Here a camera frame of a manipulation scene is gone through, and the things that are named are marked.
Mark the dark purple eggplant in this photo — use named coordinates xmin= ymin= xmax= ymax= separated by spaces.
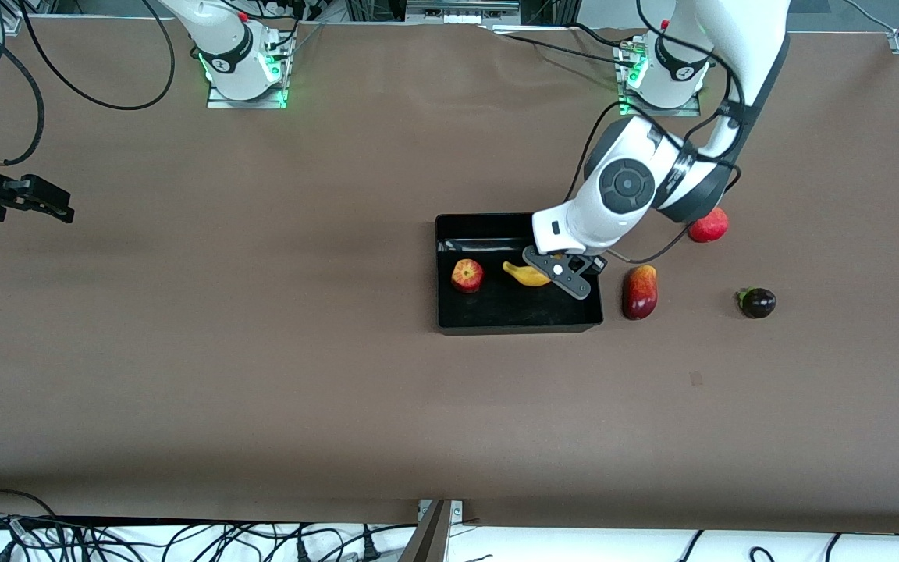
xmin=737 ymin=286 xmax=777 ymax=319

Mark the black cable on table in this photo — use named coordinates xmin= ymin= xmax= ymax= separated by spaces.
xmin=485 ymin=27 xmax=626 ymax=63

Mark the grey metal post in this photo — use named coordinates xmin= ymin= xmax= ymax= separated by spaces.
xmin=399 ymin=500 xmax=466 ymax=562

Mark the grey power strip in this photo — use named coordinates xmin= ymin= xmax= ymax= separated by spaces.
xmin=407 ymin=0 xmax=521 ymax=24

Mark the yellow banana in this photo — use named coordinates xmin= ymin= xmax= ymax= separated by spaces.
xmin=502 ymin=261 xmax=553 ymax=288

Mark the red yellow mango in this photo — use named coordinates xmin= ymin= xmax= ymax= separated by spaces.
xmin=622 ymin=265 xmax=659 ymax=321

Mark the brown table cover sheet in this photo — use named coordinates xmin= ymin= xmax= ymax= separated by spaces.
xmin=0 ymin=17 xmax=899 ymax=535

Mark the red yellow apple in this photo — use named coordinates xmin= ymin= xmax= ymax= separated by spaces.
xmin=451 ymin=258 xmax=485 ymax=294

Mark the red pomegranate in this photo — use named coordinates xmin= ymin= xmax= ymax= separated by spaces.
xmin=688 ymin=207 xmax=730 ymax=244

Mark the black plastic box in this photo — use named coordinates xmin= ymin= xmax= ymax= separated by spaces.
xmin=435 ymin=213 xmax=605 ymax=336

